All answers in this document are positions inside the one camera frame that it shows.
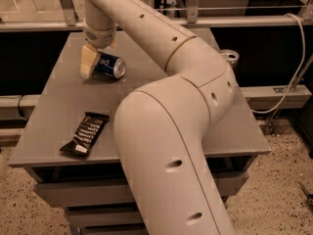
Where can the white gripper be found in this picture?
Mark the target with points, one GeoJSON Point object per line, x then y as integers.
{"type": "Point", "coordinates": [99, 36]}

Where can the blue pepsi can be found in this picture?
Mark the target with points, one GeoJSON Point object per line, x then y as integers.
{"type": "Point", "coordinates": [110, 65]}

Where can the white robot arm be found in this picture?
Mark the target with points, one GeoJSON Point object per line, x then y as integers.
{"type": "Point", "coordinates": [159, 127]}

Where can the silver energy drink can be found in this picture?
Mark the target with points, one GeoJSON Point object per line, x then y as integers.
{"type": "Point", "coordinates": [231, 56]}

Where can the grey metal railing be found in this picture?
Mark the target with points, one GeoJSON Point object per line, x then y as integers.
{"type": "Point", "coordinates": [69, 14]}

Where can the black snack bar wrapper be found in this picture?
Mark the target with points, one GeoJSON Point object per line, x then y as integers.
{"type": "Point", "coordinates": [86, 135]}

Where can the grey drawer cabinet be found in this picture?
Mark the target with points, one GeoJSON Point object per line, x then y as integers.
{"type": "Point", "coordinates": [231, 145]}

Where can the middle grey drawer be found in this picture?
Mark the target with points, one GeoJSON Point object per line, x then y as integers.
{"type": "Point", "coordinates": [128, 215]}

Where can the grey drawer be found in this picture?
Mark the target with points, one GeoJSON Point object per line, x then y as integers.
{"type": "Point", "coordinates": [128, 215]}
{"type": "Point", "coordinates": [127, 229]}
{"type": "Point", "coordinates": [116, 191]}

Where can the bottom grey drawer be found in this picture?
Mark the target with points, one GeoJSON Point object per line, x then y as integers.
{"type": "Point", "coordinates": [127, 229]}

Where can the top grey drawer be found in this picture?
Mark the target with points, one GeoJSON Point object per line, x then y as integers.
{"type": "Point", "coordinates": [116, 191]}

